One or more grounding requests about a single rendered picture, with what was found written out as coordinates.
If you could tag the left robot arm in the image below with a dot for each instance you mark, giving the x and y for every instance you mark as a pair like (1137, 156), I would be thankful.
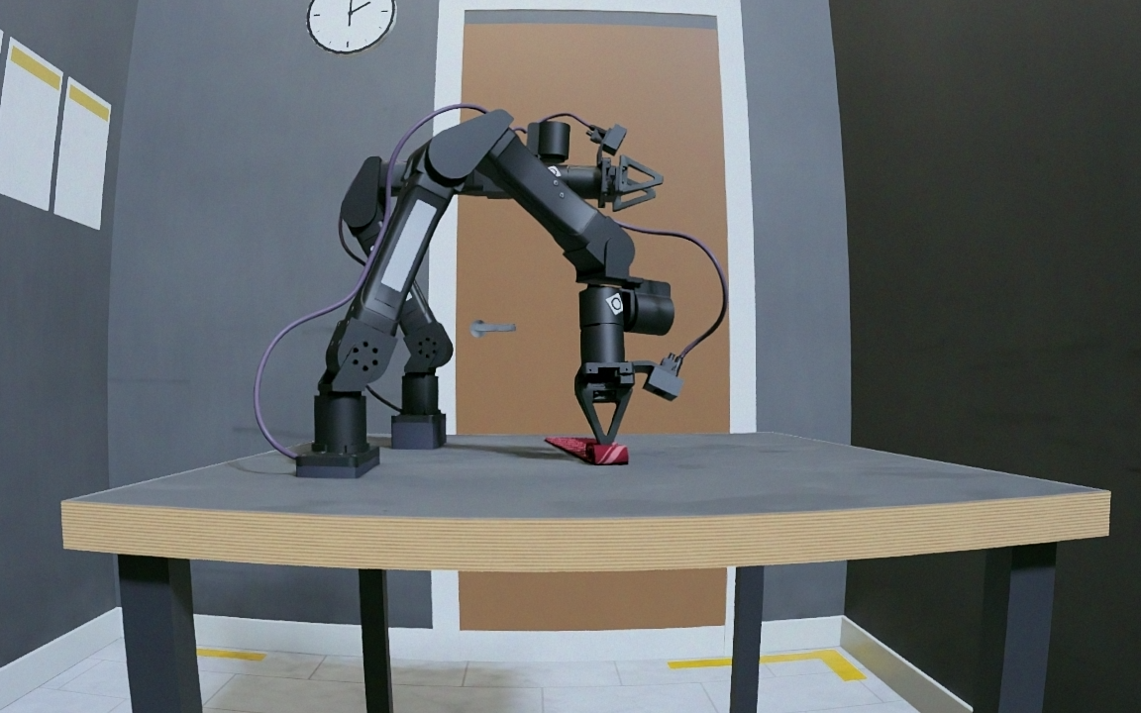
(427, 340)

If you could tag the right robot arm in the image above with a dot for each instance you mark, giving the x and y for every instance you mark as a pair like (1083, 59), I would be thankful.
(362, 345)

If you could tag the red striped necktie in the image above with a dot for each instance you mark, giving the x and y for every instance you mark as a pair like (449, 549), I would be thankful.
(590, 450)

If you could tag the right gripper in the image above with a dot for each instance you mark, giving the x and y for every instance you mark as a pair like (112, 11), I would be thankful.
(602, 350)

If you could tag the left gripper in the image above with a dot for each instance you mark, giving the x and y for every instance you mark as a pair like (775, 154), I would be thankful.
(585, 180)

